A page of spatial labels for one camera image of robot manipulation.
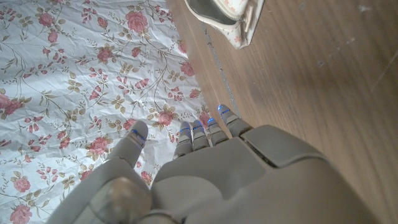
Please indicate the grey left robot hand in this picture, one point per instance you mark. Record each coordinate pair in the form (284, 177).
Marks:
(248, 180)

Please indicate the cream patterned pen bag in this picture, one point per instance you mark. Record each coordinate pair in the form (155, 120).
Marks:
(245, 28)

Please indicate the floral backdrop cloth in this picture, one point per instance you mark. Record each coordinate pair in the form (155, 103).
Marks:
(77, 77)

